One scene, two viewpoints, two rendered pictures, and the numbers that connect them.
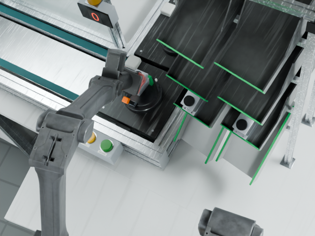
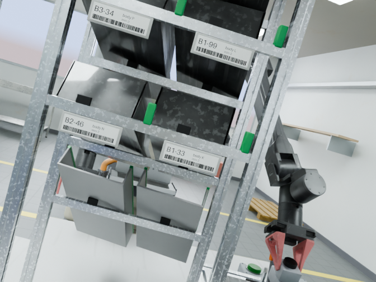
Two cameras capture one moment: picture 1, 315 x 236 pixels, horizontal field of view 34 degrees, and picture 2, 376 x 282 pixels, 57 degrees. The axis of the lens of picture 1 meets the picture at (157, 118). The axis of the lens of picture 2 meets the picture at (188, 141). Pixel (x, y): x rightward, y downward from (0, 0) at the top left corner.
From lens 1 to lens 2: 179 cm
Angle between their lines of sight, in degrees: 102
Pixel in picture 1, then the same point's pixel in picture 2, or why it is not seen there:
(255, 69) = not seen: hidden behind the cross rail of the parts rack
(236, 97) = (152, 92)
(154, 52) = not seen: outside the picture
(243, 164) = (98, 232)
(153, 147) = (207, 268)
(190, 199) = (138, 273)
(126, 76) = (287, 212)
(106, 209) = not seen: hidden behind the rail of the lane
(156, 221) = (160, 260)
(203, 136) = (160, 243)
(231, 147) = (120, 235)
